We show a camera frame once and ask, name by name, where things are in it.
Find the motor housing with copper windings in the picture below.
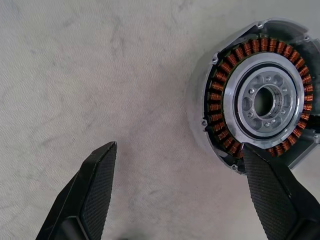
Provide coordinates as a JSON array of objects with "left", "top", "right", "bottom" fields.
[{"left": 186, "top": 17, "right": 320, "bottom": 176}]

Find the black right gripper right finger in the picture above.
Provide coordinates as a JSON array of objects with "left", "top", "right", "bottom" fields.
[{"left": 242, "top": 143, "right": 320, "bottom": 240}]

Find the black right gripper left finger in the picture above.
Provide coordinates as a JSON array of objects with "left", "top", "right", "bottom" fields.
[{"left": 35, "top": 141, "right": 118, "bottom": 240}]

